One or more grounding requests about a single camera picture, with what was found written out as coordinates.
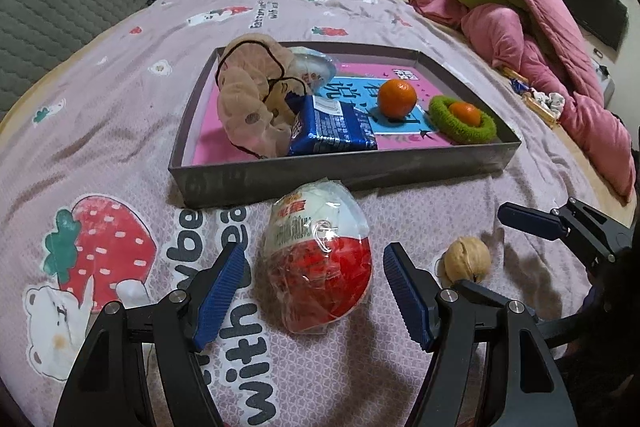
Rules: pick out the pink quilt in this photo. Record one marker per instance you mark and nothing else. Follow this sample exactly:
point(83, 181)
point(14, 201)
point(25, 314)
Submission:
point(540, 37)

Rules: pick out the pink and blue book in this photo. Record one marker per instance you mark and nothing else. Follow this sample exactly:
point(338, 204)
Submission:
point(360, 74)

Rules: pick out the blue biscuit packet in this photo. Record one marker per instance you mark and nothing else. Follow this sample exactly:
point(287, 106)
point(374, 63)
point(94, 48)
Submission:
point(330, 129)

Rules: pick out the blue egg toy packet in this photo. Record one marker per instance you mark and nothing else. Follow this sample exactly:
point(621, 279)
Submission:
point(312, 72)

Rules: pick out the black monitor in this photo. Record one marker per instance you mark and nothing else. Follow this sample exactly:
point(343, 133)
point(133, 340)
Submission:
point(592, 9)

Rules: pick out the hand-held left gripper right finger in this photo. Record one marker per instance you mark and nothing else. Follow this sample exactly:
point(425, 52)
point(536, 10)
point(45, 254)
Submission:
point(407, 297)

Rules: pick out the grey cardboard box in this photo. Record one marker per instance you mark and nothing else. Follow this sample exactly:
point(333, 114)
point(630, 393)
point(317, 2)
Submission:
point(225, 182)

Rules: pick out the green fuzzy scrunchie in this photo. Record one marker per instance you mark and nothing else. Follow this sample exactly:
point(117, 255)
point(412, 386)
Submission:
point(450, 127)

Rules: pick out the blue candy wrapper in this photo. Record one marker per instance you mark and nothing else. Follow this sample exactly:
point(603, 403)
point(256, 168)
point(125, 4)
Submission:
point(519, 85)

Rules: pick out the walnut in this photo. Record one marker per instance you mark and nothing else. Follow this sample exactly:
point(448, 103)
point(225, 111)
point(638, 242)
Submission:
point(467, 259)

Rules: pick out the yellow snack stick wrapper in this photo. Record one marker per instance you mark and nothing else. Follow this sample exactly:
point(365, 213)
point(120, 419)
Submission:
point(540, 112)

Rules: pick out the beige sheer scrunchie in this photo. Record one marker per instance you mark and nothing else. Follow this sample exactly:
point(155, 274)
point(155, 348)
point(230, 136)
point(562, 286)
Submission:
point(245, 112)

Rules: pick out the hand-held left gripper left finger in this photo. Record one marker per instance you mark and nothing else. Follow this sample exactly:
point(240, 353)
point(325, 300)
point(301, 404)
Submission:
point(220, 292)

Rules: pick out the orange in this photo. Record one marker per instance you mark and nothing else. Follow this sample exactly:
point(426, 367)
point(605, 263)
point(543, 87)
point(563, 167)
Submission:
point(465, 113)
point(397, 99)

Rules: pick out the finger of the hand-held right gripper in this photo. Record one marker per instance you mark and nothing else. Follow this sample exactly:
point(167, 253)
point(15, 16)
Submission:
point(530, 219)

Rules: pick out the red egg toy packet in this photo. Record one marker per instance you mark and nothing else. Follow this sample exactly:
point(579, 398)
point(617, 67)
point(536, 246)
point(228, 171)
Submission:
point(320, 257)

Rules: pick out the white crumpled wrapper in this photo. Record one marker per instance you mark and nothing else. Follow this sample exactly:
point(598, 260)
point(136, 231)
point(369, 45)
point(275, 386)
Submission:
point(549, 101)

